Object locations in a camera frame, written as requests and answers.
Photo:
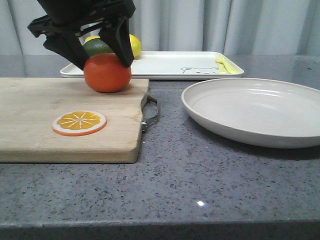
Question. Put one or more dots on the orange mandarin fruit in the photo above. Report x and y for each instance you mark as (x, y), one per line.
(106, 74)

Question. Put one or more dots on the yellow plastic knife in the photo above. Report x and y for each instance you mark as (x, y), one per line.
(231, 67)

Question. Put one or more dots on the white rectangular tray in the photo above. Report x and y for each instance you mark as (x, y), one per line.
(178, 65)

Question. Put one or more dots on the orange slice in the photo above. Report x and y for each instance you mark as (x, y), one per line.
(79, 123)

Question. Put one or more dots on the grey curtain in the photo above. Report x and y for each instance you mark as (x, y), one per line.
(231, 27)

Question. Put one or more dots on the yellow lemon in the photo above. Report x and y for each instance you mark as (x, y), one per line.
(89, 38)
(136, 45)

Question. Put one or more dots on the yellow lemon right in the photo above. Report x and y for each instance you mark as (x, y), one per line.
(136, 45)

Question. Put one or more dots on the yellow lemon left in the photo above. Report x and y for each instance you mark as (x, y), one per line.
(89, 38)

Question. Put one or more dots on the wooden cutting board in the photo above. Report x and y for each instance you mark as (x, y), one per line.
(30, 105)

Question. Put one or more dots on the beige round plate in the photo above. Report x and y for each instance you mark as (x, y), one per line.
(260, 112)

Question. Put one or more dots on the green lime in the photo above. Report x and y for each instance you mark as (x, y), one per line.
(96, 46)

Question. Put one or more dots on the yellow plastic fork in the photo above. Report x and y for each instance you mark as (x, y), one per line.
(221, 65)

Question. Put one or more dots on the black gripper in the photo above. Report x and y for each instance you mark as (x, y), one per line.
(65, 17)

